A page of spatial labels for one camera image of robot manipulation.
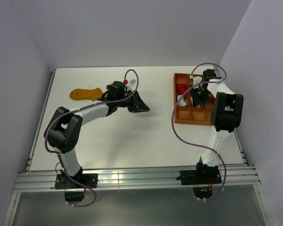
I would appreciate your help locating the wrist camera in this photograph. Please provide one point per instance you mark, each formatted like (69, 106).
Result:
(197, 78)
(130, 84)

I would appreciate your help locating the red rolled sock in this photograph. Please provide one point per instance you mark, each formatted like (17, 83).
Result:
(180, 89)

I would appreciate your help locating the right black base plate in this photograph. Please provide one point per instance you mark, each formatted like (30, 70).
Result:
(193, 177)

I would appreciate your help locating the mustard yellow sock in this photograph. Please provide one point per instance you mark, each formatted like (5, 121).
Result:
(81, 94)

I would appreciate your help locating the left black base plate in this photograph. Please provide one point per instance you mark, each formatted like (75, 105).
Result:
(92, 180)

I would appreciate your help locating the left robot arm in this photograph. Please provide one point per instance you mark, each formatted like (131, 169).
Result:
(62, 133)

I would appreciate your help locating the aluminium frame rail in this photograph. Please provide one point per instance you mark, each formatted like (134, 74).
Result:
(139, 178)

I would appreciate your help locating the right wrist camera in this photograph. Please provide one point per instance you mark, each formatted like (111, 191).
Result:
(197, 78)

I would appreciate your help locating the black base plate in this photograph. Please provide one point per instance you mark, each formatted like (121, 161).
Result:
(193, 177)
(92, 180)

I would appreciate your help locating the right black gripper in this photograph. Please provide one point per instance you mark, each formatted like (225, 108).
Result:
(195, 100)

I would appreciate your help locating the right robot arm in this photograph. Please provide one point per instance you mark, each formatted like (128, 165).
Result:
(225, 117)

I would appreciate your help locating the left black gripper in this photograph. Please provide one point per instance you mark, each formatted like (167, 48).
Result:
(138, 105)

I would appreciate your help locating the wooden compartment tray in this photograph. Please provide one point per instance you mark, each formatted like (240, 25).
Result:
(190, 114)

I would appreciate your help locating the white black striped sock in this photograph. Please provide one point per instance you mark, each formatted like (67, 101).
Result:
(182, 102)

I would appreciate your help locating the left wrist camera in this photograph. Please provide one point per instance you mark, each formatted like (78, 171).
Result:
(130, 84)

